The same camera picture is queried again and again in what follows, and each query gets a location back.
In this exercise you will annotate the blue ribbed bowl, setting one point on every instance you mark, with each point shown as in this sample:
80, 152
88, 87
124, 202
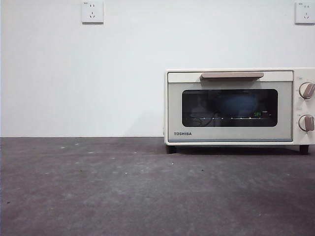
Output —
236, 104

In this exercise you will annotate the beige oven knob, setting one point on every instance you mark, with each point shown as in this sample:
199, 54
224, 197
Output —
305, 122
306, 91

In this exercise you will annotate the cream Toshiba toaster oven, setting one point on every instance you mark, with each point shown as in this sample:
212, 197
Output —
296, 137

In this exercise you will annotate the white wall socket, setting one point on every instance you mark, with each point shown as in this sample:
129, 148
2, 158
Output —
305, 13
92, 12

